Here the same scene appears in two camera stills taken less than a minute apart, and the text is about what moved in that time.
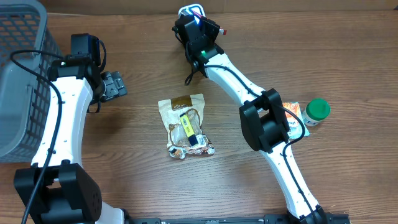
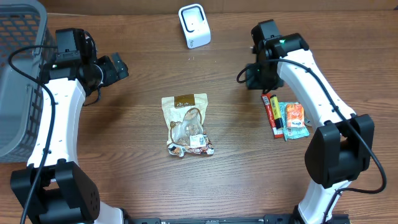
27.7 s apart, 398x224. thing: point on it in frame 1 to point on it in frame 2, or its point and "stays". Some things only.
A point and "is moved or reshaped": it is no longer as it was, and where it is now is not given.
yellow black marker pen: (191, 136) is moved or reshaped
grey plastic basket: (28, 49) stays
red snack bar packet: (222, 32) is moved or reshaped
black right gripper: (212, 27) to (253, 84)
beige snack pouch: (178, 144) stays
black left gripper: (114, 86) to (111, 74)
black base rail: (321, 218) stays
